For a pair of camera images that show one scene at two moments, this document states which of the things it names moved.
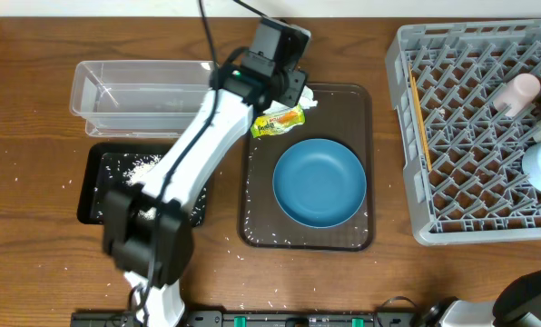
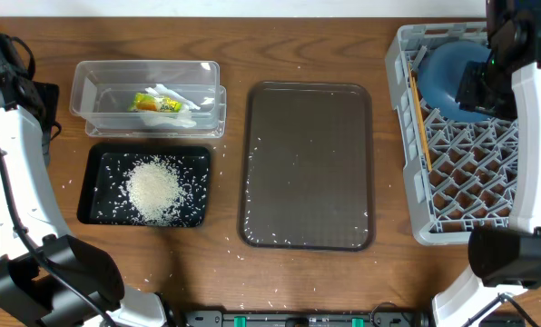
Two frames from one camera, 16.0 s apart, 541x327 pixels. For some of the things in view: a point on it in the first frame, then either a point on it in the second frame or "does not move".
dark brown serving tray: x=343 y=113 does not move
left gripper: x=294 y=86 to x=47 y=97
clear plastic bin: x=139 y=98 does not move
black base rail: x=259 y=318 does not move
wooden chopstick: x=418 y=114 does not move
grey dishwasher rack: x=463 y=159 does not move
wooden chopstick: x=421 y=125 does not move
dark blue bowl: x=319 y=183 to x=438 y=74
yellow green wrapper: x=272 y=123 to x=148 y=103
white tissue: x=306 y=100 to x=182 y=119
